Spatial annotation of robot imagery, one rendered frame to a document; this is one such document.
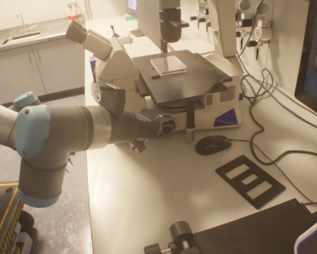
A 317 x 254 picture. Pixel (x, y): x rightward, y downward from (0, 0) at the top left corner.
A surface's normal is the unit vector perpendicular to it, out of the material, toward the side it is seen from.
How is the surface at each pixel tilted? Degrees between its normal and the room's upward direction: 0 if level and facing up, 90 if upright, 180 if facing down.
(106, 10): 90
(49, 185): 99
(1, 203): 0
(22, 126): 60
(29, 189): 78
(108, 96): 65
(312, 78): 93
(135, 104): 90
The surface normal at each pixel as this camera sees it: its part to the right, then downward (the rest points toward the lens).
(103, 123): 0.71, -0.15
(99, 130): 0.72, 0.14
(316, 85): -0.96, 0.25
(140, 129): 0.80, 0.36
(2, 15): 0.26, 0.53
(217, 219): -0.07, -0.82
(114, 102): -0.69, 0.04
